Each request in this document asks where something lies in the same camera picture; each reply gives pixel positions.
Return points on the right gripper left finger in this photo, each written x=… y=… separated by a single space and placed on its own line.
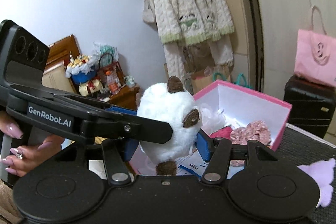
x=74 y=182

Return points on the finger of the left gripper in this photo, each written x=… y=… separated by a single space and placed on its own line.
x=126 y=126
x=121 y=110

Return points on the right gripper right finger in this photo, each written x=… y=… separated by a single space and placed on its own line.
x=255 y=181

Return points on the pink floral scrunchie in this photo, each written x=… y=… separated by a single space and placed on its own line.
x=256 y=130

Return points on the red strawberry plush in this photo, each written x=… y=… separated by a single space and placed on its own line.
x=222 y=133

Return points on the purple plush toy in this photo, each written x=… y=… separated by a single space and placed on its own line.
x=323 y=174

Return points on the blue white wipes pack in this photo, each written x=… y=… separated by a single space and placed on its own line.
x=191 y=165

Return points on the white mesh bath pouf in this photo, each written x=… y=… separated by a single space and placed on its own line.
x=211 y=121

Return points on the person's left hand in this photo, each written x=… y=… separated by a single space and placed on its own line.
x=26 y=158

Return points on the orange drink bottle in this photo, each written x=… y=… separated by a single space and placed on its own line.
x=112 y=82

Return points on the wooden nightstand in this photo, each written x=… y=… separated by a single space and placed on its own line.
x=54 y=75

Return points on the woven basket bag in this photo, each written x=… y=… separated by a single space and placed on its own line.
x=113 y=66

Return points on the black honeycomb table mat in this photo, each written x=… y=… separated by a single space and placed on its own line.
x=303 y=148

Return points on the blue flower bouquet box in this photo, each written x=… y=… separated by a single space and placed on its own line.
x=81 y=68

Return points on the pink cardboard box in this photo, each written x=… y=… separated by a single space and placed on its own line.
x=170 y=102

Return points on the brown paper bag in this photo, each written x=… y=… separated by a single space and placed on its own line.
x=205 y=77

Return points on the black suitcase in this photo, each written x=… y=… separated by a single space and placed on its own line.
x=313 y=105

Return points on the beige canvas tote bag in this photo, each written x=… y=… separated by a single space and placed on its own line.
x=148 y=14

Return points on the teal gift bag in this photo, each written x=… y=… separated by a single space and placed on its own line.
x=242 y=81

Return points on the cream knitted cardigan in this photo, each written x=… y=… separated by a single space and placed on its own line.
x=185 y=23

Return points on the pink tote bag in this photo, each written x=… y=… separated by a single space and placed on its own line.
x=315 y=55

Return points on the beige wardrobe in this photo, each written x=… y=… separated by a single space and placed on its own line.
x=281 y=20

